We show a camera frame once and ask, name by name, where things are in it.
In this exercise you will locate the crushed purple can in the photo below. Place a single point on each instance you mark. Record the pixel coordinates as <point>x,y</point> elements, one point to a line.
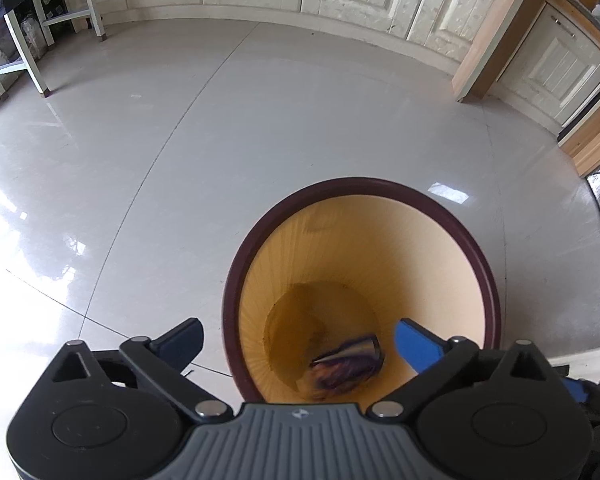
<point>343,369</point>

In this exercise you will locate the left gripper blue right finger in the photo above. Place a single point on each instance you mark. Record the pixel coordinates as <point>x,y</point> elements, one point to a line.
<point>417,346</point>

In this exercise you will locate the wooden post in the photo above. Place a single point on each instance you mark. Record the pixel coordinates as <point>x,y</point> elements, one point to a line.
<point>496,41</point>

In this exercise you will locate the cream cabinet row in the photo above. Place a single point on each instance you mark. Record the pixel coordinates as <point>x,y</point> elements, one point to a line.
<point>552,77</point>

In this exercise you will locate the cream trash bin brown rim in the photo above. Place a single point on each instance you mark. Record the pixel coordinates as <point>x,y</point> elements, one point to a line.
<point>343,259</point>

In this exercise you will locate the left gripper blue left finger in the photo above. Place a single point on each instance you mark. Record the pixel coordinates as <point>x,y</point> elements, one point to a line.
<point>180,346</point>

